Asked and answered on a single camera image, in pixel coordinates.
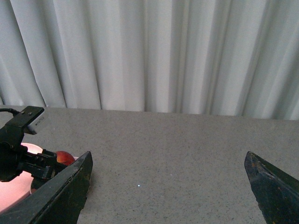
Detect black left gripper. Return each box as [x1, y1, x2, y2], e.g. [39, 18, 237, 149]
[0, 125, 67, 182]

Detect pink round plate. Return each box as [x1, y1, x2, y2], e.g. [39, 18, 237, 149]
[0, 143, 76, 214]

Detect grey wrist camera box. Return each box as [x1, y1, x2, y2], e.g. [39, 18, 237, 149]
[7, 106, 48, 135]

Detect white pleated curtain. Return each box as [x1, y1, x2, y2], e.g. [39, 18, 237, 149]
[0, 0, 299, 120]

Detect red apple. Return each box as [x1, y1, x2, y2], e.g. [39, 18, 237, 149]
[56, 151, 75, 166]

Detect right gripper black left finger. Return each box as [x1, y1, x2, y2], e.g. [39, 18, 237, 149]
[0, 151, 93, 224]

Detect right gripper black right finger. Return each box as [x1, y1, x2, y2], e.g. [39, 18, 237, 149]
[244, 151, 299, 224]

